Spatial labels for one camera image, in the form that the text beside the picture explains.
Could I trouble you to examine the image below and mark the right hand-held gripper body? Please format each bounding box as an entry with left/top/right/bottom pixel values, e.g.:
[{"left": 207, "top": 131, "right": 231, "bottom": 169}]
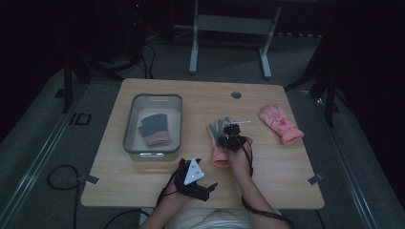
[{"left": 219, "top": 119, "right": 252, "bottom": 153}]

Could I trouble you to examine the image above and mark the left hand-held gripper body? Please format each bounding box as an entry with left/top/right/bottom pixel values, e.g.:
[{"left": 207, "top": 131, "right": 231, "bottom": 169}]
[{"left": 177, "top": 157, "right": 211, "bottom": 202}]

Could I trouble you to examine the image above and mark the pink glove with grey palm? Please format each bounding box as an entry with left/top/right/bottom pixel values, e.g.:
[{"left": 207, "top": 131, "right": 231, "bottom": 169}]
[{"left": 207, "top": 115, "right": 255, "bottom": 169}]

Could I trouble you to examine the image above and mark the clear grey-rimmed plastic bin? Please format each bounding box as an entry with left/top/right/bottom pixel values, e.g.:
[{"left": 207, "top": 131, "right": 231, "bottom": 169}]
[{"left": 121, "top": 93, "right": 183, "bottom": 162}]

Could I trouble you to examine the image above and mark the grey knit glove pink cuff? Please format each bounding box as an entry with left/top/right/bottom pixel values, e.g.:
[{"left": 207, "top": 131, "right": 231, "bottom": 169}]
[
  {"left": 138, "top": 124, "right": 172, "bottom": 150},
  {"left": 140, "top": 113, "right": 172, "bottom": 147}
]

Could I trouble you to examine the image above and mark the person's right hand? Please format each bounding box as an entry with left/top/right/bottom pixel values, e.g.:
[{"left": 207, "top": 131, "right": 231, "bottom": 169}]
[{"left": 226, "top": 136, "right": 255, "bottom": 176}]

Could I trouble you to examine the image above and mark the person's left hand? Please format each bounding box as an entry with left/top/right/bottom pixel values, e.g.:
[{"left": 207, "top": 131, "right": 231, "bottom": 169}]
[{"left": 158, "top": 182, "right": 189, "bottom": 208}]

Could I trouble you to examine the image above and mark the person's light clothing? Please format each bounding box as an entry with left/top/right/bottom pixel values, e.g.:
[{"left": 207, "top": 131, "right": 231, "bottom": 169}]
[{"left": 164, "top": 208, "right": 256, "bottom": 229}]

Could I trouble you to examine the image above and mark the pink glove with printed patch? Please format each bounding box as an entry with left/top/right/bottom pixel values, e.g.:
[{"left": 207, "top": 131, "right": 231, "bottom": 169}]
[{"left": 258, "top": 103, "right": 305, "bottom": 146}]

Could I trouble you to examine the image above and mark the black tripod stand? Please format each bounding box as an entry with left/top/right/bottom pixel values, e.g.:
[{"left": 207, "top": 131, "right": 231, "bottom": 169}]
[
  {"left": 284, "top": 30, "right": 352, "bottom": 129},
  {"left": 54, "top": 0, "right": 157, "bottom": 115}
]

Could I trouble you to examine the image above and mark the left hand-held gripper black cable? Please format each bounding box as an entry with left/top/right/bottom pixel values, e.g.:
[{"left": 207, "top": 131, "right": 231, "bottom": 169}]
[{"left": 156, "top": 158, "right": 185, "bottom": 207}]

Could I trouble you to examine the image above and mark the hand-held gripper black cable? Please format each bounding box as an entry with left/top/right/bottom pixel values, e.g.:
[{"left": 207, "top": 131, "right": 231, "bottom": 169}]
[
  {"left": 234, "top": 133, "right": 296, "bottom": 229},
  {"left": 156, "top": 158, "right": 185, "bottom": 207}
]

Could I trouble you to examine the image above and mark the right hand-held gripper black cable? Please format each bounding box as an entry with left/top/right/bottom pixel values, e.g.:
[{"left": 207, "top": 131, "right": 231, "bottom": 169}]
[{"left": 234, "top": 133, "right": 296, "bottom": 229}]

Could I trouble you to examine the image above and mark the white metal stand frame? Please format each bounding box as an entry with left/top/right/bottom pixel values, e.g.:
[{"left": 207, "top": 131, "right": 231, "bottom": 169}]
[{"left": 187, "top": 0, "right": 284, "bottom": 80}]

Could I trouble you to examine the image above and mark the black looped floor cable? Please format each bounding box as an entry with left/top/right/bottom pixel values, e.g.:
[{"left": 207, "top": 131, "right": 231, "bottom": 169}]
[{"left": 46, "top": 164, "right": 81, "bottom": 229}]

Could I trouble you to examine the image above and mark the metal floor rail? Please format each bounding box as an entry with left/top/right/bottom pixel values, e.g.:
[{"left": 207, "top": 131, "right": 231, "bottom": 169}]
[
  {"left": 304, "top": 90, "right": 381, "bottom": 229},
  {"left": 0, "top": 84, "right": 92, "bottom": 223}
]

